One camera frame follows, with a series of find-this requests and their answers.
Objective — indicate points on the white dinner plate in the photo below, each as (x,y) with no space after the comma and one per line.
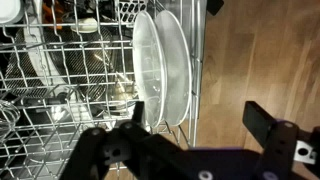
(148,66)
(178,66)

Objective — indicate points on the clear drinking glass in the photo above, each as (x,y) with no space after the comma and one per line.
(8,115)

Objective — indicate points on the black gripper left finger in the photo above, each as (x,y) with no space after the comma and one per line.
(140,156)

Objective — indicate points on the white cutlery basket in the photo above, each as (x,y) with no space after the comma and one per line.
(130,10)

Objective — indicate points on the white oval lid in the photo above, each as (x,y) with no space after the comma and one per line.
(85,26)

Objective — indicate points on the orange utensil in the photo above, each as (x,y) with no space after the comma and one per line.
(53,13)

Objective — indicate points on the white bowl in rack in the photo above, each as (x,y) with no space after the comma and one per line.
(9,10)

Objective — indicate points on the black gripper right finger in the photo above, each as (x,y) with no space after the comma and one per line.
(283,150)

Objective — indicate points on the black patterned pot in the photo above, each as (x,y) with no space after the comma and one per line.
(71,60)

